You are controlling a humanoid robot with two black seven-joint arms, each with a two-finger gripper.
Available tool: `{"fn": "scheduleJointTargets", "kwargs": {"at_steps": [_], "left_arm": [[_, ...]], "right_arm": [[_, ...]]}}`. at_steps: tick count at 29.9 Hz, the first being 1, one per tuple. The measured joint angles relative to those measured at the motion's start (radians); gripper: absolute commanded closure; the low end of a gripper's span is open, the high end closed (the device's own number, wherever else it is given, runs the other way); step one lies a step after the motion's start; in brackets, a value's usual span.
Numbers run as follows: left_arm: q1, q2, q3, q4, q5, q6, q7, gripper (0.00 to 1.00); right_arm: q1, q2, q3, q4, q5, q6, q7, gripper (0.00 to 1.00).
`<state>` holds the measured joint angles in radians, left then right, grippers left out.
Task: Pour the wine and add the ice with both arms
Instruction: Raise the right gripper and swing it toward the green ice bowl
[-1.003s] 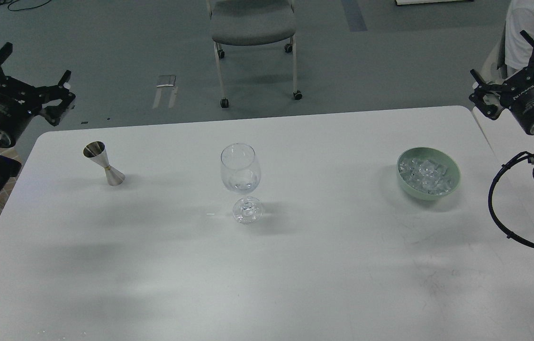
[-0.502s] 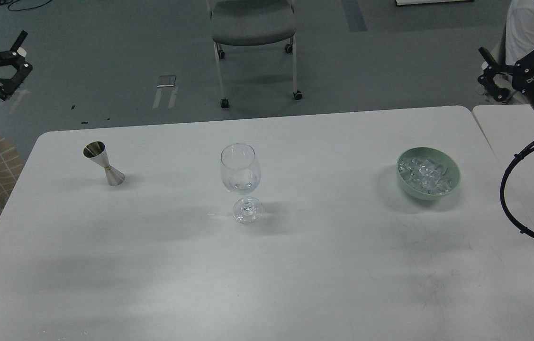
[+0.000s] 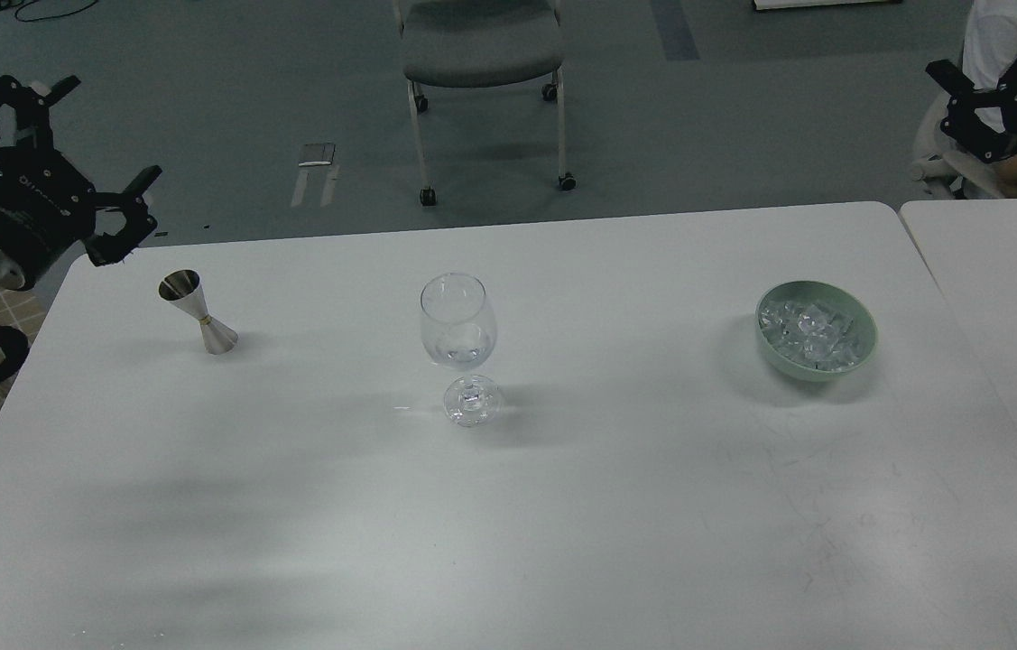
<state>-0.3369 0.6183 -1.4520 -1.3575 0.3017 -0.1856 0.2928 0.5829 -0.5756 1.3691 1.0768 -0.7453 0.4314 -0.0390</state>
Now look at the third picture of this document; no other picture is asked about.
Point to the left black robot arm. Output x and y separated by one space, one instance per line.
14 345

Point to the steel double jigger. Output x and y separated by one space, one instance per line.
183 289

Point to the clear wine glass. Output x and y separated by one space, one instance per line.
458 330

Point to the green bowl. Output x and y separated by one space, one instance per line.
808 290

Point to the white office chair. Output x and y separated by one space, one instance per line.
947 171

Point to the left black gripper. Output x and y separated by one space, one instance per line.
46 204

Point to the grey office chair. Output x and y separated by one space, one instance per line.
481 44

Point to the pile of ice cubes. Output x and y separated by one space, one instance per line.
819 335

